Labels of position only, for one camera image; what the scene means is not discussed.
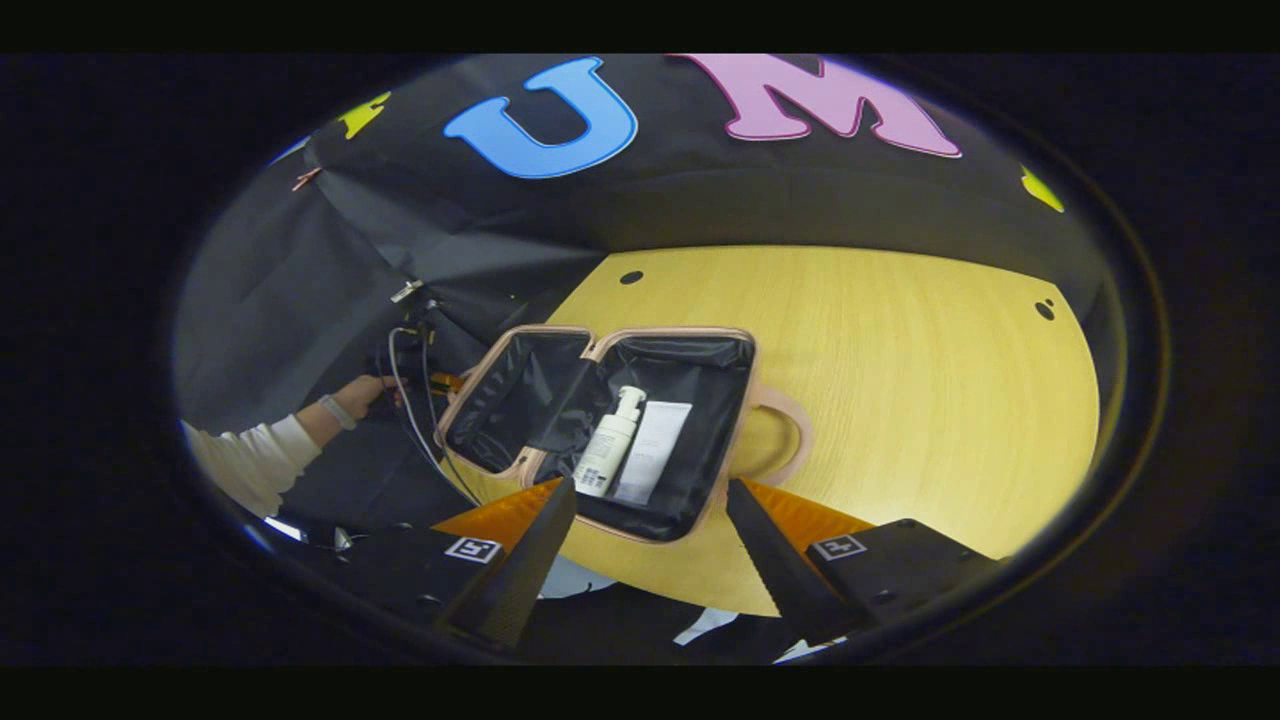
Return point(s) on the pink suitcase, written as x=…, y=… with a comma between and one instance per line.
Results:
x=700, y=380

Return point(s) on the copper cloth clip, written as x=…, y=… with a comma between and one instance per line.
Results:
x=305, y=178

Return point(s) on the shiny metal object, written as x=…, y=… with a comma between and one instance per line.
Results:
x=300, y=530

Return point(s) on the white squeeze tube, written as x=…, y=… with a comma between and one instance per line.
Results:
x=655, y=450

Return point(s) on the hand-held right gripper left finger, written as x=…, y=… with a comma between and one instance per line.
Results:
x=525, y=575

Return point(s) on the white cloth clip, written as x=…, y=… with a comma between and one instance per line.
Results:
x=405, y=291

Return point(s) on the grey wristband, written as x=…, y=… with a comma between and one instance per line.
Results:
x=338, y=411

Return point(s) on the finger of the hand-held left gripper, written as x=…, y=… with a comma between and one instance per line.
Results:
x=447, y=383

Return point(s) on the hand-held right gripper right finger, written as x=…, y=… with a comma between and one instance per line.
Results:
x=775, y=575

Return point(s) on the white pump bottle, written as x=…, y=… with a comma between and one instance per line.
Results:
x=605, y=450

